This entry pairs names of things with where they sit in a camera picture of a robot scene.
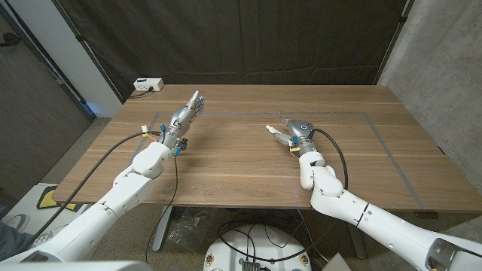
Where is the white toothpaste tube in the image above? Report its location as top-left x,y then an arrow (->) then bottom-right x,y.
265,124 -> 287,141

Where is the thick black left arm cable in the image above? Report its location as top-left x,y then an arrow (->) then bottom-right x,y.
33,130 -> 163,240

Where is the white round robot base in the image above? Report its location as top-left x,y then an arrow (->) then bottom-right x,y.
203,224 -> 313,271

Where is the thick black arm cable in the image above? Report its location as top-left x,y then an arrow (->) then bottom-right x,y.
33,130 -> 163,240
218,127 -> 349,263

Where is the white box corner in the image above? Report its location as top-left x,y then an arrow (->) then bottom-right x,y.
322,252 -> 353,271

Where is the black backdrop stand pole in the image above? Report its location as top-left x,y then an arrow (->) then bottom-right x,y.
52,0 -> 125,103
372,0 -> 415,86

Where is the white and yellow floor mat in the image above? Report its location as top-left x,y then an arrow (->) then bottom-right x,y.
2,183 -> 90,234

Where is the person's leg in jeans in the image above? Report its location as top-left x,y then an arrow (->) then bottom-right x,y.
0,220 -> 37,260

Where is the clear plastic bag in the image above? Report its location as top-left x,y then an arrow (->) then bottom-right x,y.
167,209 -> 219,251

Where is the black power strip cord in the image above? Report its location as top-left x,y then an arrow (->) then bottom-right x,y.
129,87 -> 154,99

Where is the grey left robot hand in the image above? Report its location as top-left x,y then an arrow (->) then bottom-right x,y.
160,90 -> 206,151

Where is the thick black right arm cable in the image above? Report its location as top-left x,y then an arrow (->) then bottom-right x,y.
218,127 -> 349,263

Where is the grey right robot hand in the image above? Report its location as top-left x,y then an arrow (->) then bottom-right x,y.
273,118 -> 318,157

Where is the black wall-mounted object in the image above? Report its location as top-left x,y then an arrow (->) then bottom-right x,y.
0,32 -> 22,48

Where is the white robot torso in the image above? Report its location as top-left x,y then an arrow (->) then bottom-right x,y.
0,260 -> 154,271

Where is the white power strip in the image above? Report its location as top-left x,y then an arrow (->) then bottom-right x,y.
133,78 -> 165,93

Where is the white shoe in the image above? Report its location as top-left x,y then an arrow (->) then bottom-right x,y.
35,224 -> 67,248

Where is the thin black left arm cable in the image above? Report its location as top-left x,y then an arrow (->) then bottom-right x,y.
145,154 -> 180,264

